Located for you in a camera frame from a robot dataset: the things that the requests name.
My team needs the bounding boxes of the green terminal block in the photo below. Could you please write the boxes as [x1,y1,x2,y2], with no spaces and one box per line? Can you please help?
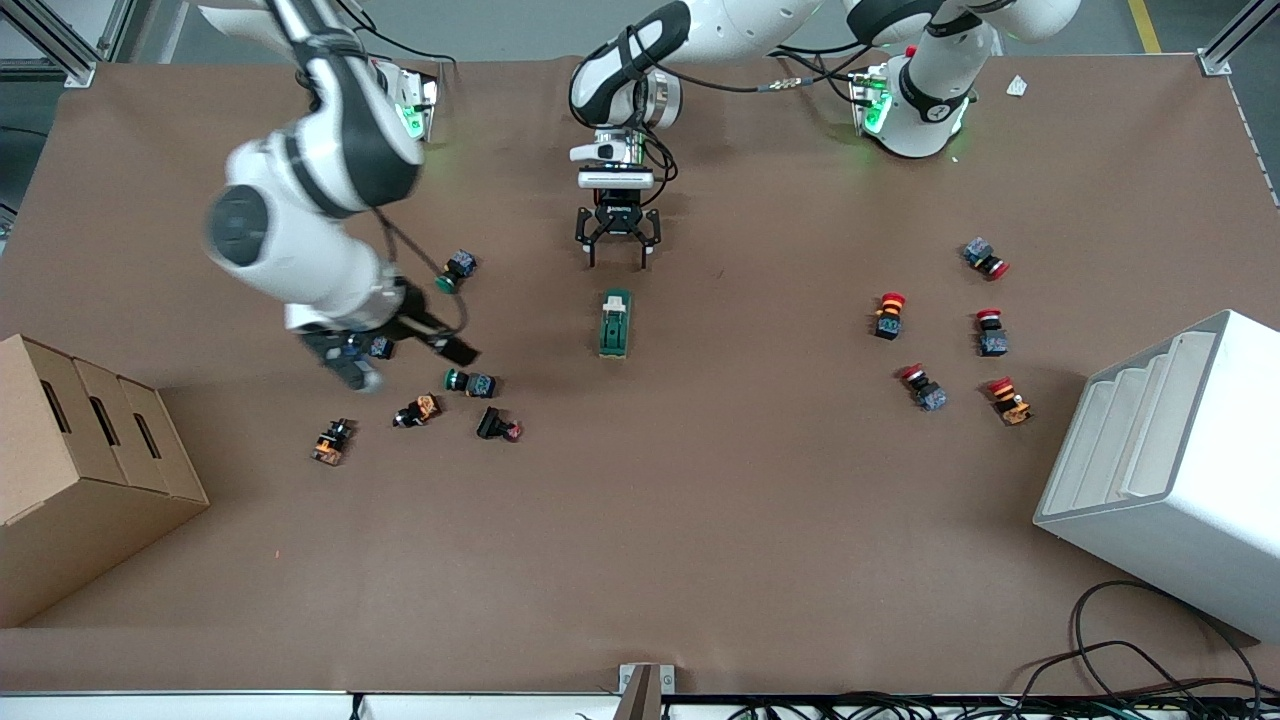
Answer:
[598,288,634,359]

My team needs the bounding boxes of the brown table cover sheet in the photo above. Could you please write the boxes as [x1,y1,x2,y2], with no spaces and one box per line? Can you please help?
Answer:
[0,55,1280,696]

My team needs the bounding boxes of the brown cardboard box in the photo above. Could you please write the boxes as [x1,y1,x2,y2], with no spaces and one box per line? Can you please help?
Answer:
[0,333,211,629]

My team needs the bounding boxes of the white stepped plastic organizer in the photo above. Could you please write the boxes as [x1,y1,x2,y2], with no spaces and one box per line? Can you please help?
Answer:
[1033,308,1280,643]

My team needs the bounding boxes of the black base cable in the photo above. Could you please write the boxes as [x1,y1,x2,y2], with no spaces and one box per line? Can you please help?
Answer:
[790,45,873,106]
[340,0,458,69]

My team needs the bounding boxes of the grey metal table bracket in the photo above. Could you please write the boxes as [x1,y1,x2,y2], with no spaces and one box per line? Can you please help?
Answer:
[618,663,676,720]

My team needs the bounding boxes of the aluminium frame post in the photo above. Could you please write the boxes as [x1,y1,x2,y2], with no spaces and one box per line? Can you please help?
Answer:
[0,0,131,91]
[1198,0,1280,77]

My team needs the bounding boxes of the white table edge rail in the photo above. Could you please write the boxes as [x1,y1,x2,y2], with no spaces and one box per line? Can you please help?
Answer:
[0,690,621,720]

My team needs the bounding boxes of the black cable bundle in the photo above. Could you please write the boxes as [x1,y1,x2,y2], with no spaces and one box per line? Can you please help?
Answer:
[700,690,1280,720]

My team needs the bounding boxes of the black looped cable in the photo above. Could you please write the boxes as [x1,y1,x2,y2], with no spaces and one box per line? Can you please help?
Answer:
[1015,580,1266,701]

